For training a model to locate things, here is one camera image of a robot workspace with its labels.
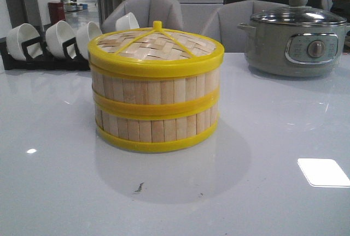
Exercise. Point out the grey upholstered chair right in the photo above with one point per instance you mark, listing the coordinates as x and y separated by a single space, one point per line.
222 23

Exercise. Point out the grey upholstered chair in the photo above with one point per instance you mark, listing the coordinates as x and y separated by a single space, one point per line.
146 12
222 23

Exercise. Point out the glass pot lid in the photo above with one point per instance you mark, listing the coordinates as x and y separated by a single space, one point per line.
299 13

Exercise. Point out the grey-green electric cooking pot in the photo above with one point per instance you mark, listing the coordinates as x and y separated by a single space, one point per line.
291 50

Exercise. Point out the bamboo steamer basket yellow rims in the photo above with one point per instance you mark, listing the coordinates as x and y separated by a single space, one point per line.
156 135

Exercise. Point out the grey upholstered chair left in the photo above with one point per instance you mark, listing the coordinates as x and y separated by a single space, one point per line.
146 12

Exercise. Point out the woven bamboo steamer lid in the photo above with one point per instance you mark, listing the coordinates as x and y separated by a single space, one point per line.
155 53

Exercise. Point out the red box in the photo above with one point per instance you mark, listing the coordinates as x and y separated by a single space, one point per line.
56 12

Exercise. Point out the white ceramic bowl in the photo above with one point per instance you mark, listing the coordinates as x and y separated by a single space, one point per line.
56 35
84 35
126 22
17 36

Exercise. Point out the black dish rack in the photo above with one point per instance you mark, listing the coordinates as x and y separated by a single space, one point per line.
73 60

